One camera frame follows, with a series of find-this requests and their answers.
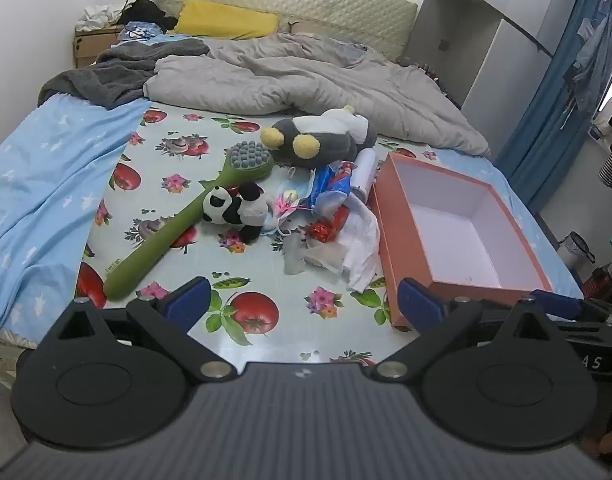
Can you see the panda plush toy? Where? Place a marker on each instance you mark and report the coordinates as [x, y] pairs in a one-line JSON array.
[[226, 207]]

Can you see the hanging grey blue clothes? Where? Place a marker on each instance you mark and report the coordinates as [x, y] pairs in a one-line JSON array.
[[588, 65]]

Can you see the red card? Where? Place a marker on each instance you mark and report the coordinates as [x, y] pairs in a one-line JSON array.
[[341, 217]]

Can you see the white crumpled cloth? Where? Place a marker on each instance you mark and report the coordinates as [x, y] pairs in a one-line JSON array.
[[96, 17]]

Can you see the beige pillow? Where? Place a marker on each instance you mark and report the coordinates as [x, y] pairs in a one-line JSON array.
[[311, 25]]

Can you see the orange cardboard box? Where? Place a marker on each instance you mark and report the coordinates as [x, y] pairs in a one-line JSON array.
[[390, 260]]

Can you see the clear plastic wrapper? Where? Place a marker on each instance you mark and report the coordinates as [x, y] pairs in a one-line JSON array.
[[295, 255]]

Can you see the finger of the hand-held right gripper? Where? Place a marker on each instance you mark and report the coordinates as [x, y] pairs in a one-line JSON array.
[[555, 302]]

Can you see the blue curtain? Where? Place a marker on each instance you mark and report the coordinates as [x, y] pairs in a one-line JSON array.
[[540, 125]]

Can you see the grey quilt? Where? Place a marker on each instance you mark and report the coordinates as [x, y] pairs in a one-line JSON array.
[[296, 75]]

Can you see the grey penguin plush toy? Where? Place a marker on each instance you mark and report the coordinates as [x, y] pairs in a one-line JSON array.
[[326, 140]]

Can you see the blue printed bag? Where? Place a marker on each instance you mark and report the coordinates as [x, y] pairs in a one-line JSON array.
[[138, 31]]

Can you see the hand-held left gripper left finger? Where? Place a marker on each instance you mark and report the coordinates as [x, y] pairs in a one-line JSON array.
[[188, 302]]

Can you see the white paper towel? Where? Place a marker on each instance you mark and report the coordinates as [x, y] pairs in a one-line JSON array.
[[361, 245]]

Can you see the blue snack wrapper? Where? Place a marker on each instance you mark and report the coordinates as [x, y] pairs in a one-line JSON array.
[[331, 185]]

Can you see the dark grey blanket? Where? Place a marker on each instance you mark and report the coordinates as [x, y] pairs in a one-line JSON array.
[[111, 70]]

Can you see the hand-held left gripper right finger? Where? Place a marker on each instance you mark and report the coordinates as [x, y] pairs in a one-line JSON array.
[[420, 305]]

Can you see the yellow pillow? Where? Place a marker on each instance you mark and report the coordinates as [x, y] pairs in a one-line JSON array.
[[221, 20]]

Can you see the red basket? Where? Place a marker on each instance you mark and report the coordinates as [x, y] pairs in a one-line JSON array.
[[605, 285]]

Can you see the white spray can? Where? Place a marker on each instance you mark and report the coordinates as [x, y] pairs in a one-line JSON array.
[[366, 170]]

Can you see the blue face mask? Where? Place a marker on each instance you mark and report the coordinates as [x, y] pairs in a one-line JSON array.
[[296, 187]]

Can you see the black clothes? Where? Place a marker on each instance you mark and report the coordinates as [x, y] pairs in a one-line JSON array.
[[146, 12]]

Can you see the red foil packet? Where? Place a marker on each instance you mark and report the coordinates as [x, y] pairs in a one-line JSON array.
[[320, 232]]

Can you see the green massage brush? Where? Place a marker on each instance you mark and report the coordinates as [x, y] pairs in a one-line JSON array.
[[161, 240]]

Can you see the white wardrobe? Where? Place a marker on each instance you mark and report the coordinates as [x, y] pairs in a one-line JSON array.
[[485, 35]]

